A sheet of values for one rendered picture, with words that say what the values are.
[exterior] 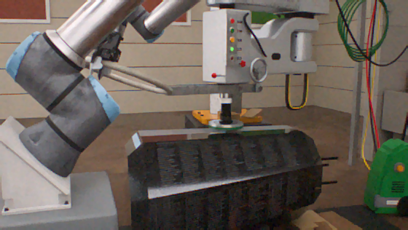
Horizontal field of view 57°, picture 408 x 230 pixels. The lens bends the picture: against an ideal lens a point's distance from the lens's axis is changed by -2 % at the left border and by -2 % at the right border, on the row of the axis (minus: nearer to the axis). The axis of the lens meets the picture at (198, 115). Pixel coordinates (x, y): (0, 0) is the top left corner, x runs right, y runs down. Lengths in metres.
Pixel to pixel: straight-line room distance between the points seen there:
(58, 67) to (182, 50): 7.41
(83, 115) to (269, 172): 1.28
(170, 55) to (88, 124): 7.31
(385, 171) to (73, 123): 2.68
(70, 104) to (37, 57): 0.15
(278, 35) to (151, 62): 6.05
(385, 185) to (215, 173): 1.70
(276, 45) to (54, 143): 1.66
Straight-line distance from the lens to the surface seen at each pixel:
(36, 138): 1.17
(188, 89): 2.06
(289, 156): 2.26
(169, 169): 2.01
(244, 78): 2.25
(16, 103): 8.35
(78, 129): 1.14
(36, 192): 1.13
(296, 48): 2.68
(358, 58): 4.53
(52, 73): 1.13
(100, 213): 1.09
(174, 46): 8.43
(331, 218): 3.00
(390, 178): 3.36
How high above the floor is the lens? 1.28
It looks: 9 degrees down
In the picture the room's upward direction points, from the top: straight up
